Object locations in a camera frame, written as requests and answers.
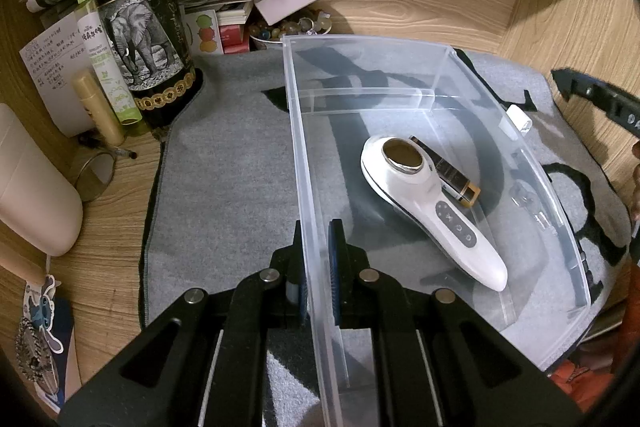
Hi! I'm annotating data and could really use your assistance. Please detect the yellow lip balm tube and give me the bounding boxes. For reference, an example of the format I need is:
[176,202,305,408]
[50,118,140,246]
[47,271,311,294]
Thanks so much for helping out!
[72,69,125,146]

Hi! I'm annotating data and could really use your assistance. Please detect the black gold lipstick tube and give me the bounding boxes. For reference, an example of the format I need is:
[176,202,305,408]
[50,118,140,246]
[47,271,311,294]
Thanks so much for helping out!
[410,135,480,208]

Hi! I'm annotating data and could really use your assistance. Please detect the white handheld massager device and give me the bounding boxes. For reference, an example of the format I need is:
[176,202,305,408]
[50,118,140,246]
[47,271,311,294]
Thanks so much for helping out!
[360,135,508,293]

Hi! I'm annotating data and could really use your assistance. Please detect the fruit picture card box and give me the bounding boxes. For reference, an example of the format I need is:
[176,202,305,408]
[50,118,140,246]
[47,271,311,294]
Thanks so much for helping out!
[183,10,224,56]

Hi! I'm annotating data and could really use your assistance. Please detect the round wire-frame eyeglasses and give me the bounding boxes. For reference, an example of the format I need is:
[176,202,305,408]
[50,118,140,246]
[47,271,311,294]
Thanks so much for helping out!
[74,134,138,202]

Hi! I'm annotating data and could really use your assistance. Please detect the grey mat with black letters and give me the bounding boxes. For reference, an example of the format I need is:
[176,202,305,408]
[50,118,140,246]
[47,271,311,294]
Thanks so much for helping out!
[142,48,634,427]

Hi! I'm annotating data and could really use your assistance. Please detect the white power adapter plug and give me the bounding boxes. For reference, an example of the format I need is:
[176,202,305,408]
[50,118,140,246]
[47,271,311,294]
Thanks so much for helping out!
[506,104,533,135]

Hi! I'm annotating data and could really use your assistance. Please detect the white handwritten paper note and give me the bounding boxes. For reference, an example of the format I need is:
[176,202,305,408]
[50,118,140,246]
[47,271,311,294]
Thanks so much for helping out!
[20,14,94,138]

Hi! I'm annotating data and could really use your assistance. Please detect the red small box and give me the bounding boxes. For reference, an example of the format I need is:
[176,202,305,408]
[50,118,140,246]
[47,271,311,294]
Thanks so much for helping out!
[219,25,250,54]

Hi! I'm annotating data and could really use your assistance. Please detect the orange cloth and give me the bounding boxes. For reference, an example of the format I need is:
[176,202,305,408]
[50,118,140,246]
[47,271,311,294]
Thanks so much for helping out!
[550,345,631,413]

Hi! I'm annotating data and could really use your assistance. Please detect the bowl of glass marbles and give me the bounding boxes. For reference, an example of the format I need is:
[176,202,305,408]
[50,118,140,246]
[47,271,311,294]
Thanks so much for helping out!
[246,9,333,50]

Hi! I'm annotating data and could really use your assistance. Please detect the clear plastic storage bin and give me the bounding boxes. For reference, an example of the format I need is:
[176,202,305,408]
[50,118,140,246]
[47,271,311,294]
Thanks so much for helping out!
[283,36,592,426]

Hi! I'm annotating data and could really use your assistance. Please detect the green white spray bottle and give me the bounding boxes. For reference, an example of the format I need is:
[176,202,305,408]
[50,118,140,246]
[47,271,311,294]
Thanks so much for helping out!
[75,0,142,126]

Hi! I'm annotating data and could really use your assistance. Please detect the dark elephant label bottle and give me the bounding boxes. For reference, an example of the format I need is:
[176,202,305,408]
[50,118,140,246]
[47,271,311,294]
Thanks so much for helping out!
[96,0,203,141]

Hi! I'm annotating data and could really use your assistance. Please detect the white folded card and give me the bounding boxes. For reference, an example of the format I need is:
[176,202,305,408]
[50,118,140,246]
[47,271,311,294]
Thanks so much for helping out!
[255,0,318,26]

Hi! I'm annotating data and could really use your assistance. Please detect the beige cylindrical container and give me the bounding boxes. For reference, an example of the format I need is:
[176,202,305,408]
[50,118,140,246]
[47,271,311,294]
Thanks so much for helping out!
[1,104,84,257]

